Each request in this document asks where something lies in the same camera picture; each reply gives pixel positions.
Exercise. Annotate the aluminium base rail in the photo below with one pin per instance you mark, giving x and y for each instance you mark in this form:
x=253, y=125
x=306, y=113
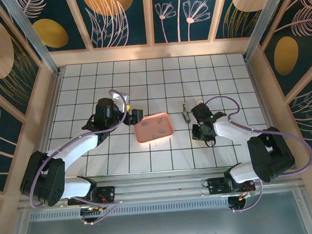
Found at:
x=160, y=187

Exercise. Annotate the small grey metal piece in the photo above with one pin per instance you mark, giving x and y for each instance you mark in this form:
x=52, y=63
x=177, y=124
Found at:
x=185, y=116

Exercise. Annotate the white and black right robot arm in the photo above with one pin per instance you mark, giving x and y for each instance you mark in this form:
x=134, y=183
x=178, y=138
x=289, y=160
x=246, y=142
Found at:
x=231, y=131

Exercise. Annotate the aluminium frame post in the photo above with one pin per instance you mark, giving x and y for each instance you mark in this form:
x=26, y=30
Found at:
x=36, y=42
x=261, y=23

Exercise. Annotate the aluminium table side rail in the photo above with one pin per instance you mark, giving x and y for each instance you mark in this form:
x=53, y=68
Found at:
x=49, y=121
x=267, y=110

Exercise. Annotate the pink plastic tray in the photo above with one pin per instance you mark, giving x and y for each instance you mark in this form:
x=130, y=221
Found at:
x=149, y=130

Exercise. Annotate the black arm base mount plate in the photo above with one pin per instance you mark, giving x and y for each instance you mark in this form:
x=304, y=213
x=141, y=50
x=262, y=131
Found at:
x=107, y=194
x=216, y=186

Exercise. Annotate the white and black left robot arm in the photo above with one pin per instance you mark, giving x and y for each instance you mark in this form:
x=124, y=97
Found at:
x=75, y=148

